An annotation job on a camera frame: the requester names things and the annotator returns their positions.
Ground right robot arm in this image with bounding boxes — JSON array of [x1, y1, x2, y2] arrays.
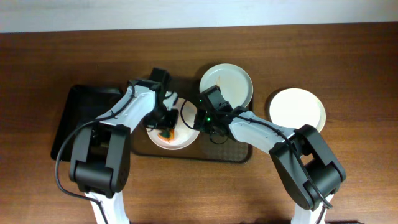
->
[[193, 86, 346, 223]]

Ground green and orange sponge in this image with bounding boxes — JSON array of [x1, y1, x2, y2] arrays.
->
[[157, 129, 175, 142]]

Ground brown serving tray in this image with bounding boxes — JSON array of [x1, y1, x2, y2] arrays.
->
[[131, 77, 252, 163]]

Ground white plate with red streaks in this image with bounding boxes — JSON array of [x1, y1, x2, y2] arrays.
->
[[268, 88, 326, 132]]

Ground white plate with orange smear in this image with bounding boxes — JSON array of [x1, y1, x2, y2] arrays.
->
[[146, 101, 199, 150]]

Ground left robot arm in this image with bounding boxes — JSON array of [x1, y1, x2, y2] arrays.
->
[[69, 68, 178, 223]]

